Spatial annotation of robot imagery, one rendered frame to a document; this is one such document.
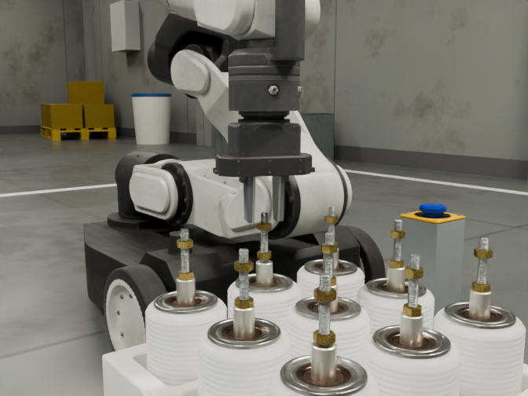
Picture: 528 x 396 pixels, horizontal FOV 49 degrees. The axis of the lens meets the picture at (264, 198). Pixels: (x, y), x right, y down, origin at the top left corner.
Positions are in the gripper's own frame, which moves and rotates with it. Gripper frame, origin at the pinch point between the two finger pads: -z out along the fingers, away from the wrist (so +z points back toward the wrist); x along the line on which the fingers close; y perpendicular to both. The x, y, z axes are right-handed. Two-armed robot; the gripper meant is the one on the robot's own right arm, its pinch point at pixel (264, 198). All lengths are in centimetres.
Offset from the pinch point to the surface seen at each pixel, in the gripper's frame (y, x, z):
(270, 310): 4.7, 0.3, -13.3
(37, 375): -34, 33, -37
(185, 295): 5.8, 10.8, -10.1
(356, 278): -0.7, -13.3, -11.8
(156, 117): -599, -28, -7
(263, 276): 1.1, 0.3, -10.0
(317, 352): 27.1, 2.2, -8.7
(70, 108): -703, 71, 2
